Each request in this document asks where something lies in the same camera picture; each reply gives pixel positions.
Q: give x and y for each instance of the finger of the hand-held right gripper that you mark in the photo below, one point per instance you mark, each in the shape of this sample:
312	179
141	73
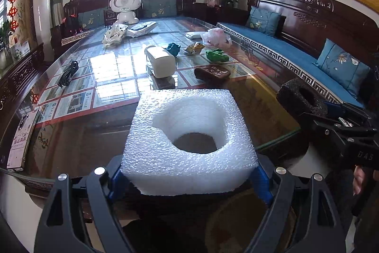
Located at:
322	127
336	109

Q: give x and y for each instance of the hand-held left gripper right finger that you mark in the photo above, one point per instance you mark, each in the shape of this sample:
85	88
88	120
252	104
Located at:
263	184

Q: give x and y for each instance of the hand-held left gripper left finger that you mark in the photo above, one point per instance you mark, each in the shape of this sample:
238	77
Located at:
115	182

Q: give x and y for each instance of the white foam block with hole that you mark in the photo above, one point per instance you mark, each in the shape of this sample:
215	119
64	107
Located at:
148	152

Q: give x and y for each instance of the teal paper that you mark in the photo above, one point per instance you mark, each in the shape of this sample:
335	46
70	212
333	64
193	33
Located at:
173	49

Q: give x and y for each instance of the person's right hand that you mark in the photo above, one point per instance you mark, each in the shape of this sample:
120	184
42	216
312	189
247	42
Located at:
358	180

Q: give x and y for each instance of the blue floral pillow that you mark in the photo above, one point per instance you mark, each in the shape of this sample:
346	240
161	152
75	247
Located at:
340	67
262	21

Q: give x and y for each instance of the blue bench seat cushion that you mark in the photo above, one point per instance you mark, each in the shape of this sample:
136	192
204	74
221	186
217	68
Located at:
281	45

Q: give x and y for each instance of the carved wooden bench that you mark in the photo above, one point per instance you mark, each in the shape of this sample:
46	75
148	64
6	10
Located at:
311	18

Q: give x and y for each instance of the carved wooden glass-top table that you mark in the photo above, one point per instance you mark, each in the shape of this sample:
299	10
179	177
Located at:
118	87

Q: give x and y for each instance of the brown block with writing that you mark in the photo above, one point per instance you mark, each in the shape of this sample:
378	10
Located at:
211	72

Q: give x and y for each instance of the white rectangular box device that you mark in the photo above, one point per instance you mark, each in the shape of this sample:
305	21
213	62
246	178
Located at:
161	63

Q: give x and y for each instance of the green crumpled paper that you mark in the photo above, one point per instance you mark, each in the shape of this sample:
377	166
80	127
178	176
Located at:
216	56

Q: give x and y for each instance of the pink white plastic bag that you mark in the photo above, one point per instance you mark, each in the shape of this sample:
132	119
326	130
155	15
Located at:
214	36

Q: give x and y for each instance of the dark wooden side cabinet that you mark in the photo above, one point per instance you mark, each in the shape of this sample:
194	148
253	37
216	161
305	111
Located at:
17	75

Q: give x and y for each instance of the white crumpled plastic bag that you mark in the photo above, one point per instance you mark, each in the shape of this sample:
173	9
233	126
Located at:
114	35

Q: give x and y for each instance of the yellow crumpled wrapper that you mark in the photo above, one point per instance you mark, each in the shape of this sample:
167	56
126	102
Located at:
194	48

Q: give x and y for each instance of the white flat package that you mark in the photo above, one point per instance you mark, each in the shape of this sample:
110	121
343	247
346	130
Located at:
140	28

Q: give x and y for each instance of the white flat pack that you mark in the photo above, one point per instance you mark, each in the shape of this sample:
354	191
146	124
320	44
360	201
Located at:
194	34

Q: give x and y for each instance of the teal floral pillow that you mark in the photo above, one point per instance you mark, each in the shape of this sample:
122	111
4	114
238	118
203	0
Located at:
160	7
90	18

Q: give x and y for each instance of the white robot toy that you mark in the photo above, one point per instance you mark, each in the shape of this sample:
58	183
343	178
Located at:
124	1

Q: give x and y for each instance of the white standing air conditioner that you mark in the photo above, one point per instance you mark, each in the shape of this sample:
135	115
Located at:
42	4

